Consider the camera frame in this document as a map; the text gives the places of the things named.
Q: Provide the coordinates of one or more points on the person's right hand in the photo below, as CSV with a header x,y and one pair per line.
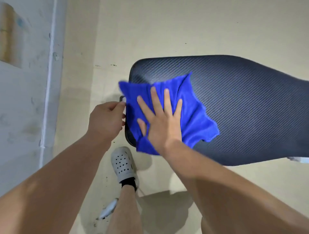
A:
x,y
164,130

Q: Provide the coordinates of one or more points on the person's right little finger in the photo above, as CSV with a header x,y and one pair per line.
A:
x,y
178,109

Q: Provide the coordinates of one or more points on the person's left forearm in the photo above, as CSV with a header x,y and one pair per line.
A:
x,y
55,188

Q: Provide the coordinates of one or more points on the black sock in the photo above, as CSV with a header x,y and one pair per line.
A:
x,y
128,182

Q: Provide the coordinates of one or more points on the person's left thumb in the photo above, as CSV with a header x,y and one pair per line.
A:
x,y
115,104

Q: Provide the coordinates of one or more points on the white chair base leg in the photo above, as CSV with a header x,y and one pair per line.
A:
x,y
108,209

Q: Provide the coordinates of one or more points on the person's right thumb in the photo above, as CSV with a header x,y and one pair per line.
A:
x,y
142,127

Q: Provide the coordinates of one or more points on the white perforated clog shoe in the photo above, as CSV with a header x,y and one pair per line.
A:
x,y
123,164

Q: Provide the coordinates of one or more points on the person's right forearm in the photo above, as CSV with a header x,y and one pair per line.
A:
x,y
236,195

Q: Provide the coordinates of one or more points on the person's left hand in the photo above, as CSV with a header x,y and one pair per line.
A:
x,y
105,120

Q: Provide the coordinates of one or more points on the blue microfiber cloth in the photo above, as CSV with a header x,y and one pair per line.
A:
x,y
195,120

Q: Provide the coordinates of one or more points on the white wall pipe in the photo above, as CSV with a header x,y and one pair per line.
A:
x,y
49,79

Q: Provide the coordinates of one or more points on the person's right middle finger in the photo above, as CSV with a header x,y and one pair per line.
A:
x,y
157,100

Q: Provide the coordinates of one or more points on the person's left leg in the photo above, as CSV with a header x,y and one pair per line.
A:
x,y
125,214

